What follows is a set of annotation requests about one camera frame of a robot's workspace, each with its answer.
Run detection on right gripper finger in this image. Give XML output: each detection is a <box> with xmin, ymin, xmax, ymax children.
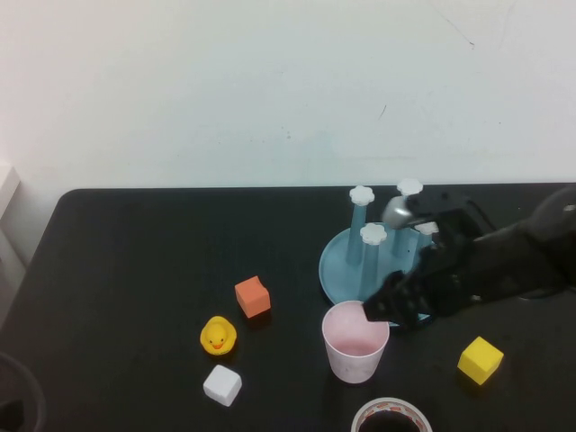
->
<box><xmin>390</xmin><ymin>296</ymin><xmax>451</xmax><ymax>333</ymax></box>
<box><xmin>362</xmin><ymin>268</ymin><xmax>428</xmax><ymax>323</ymax></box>

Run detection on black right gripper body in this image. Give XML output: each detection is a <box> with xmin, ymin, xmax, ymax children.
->
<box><xmin>418</xmin><ymin>211</ymin><xmax>490</xmax><ymax>319</ymax></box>

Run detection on pink plastic cup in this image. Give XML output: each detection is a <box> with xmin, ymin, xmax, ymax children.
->
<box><xmin>321</xmin><ymin>300</ymin><xmax>391</xmax><ymax>385</ymax></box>

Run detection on blue cup stand white caps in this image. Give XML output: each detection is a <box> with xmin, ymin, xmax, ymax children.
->
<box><xmin>318</xmin><ymin>178</ymin><xmax>441</xmax><ymax>328</ymax></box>

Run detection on yellow foam cube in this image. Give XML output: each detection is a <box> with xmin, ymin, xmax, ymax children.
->
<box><xmin>457</xmin><ymin>336</ymin><xmax>505</xmax><ymax>386</ymax></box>

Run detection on clear tape roll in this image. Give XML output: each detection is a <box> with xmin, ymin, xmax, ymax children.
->
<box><xmin>350</xmin><ymin>396</ymin><xmax>434</xmax><ymax>432</ymax></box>

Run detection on orange foam cube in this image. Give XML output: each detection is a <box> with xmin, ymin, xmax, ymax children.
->
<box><xmin>234</xmin><ymin>275</ymin><xmax>272</xmax><ymax>320</ymax></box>

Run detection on yellow rubber duck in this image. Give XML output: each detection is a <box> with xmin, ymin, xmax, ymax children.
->
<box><xmin>199</xmin><ymin>315</ymin><xmax>238</xmax><ymax>357</ymax></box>

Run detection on white foam cube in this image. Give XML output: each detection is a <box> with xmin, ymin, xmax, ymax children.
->
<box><xmin>202</xmin><ymin>364</ymin><xmax>243</xmax><ymax>409</ymax></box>

